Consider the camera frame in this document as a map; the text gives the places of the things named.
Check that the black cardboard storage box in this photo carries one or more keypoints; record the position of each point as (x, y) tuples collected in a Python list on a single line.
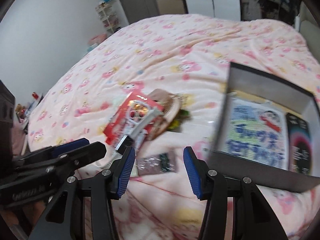
[(257, 86)]

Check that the cartoon boy sticker pack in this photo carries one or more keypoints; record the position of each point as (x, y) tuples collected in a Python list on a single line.
[(256, 132)]

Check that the black round-pattern card pack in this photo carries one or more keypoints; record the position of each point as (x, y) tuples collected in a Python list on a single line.
[(300, 148)]

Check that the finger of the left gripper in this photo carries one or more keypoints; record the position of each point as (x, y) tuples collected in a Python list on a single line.
[(72, 144), (81, 157)]

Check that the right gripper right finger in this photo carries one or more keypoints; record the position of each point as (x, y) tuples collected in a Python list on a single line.
[(253, 217)]

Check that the wooden comb with pouch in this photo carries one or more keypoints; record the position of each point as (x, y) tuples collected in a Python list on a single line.
[(171, 104)]

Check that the green leaf packet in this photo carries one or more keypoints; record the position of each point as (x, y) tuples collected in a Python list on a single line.
[(176, 125)]

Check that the brown sachet packet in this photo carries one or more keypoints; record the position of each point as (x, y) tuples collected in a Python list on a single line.
[(157, 164)]

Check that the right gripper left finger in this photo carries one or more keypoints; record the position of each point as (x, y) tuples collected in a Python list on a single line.
[(63, 218)]

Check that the pink cartoon print blanket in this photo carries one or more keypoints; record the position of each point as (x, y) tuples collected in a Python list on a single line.
[(187, 55)]

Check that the white storage shelf rack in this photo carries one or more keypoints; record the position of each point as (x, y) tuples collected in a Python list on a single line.
[(108, 17)]

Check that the red white toy package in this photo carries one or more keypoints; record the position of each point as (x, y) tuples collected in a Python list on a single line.
[(133, 121)]

